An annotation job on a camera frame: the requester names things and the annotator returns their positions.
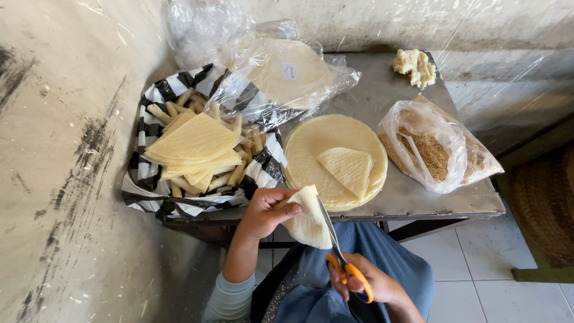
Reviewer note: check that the crumpled empty clear plastic bag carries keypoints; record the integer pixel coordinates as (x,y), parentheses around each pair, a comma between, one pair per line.
(202,31)

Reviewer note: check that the brown woven mat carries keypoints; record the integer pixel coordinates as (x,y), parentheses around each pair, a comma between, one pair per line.
(545,202)

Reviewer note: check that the person's right hand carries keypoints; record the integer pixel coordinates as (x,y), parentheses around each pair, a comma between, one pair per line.
(379,282)

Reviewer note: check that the bagged round wrapper sheets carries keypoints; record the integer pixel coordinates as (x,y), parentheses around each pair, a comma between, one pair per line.
(291,74)

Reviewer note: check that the pale wrapper sheet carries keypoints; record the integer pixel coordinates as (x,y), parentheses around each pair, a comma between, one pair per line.
(309,222)

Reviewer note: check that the stack of triangular wrapper pieces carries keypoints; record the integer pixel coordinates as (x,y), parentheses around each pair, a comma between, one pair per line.
(195,146)

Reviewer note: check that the black white striped plastic bag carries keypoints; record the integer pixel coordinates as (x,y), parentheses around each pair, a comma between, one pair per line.
(148,179)

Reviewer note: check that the pale lump of filling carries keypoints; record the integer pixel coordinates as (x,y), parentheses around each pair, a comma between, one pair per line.
(415,67)

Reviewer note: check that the person's left hand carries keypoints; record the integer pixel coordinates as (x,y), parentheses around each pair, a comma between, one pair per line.
(262,213)

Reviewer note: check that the clear plastic wrapper bag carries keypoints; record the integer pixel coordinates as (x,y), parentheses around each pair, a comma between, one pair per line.
(287,85)

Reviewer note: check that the stack of round wrapper sheets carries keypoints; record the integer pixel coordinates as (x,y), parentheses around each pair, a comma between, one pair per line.
(309,143)

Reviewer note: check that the clear bag of breadcrumbs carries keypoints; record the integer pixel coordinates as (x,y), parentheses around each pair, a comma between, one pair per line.
(430,148)

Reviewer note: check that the grey metal table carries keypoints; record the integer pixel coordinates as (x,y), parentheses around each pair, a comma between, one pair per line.
(394,197)

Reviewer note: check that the person's blue denim clothing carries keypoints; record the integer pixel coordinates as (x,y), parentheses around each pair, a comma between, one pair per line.
(314,287)

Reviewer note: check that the pile of rolled pastry sticks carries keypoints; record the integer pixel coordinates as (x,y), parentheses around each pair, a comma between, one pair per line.
(244,148)

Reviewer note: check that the clear plastic wall sheet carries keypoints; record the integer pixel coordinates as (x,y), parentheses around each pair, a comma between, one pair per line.
(506,76)

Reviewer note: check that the quarter cut wrapper stack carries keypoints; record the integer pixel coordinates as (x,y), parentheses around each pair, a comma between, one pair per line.
(347,170)

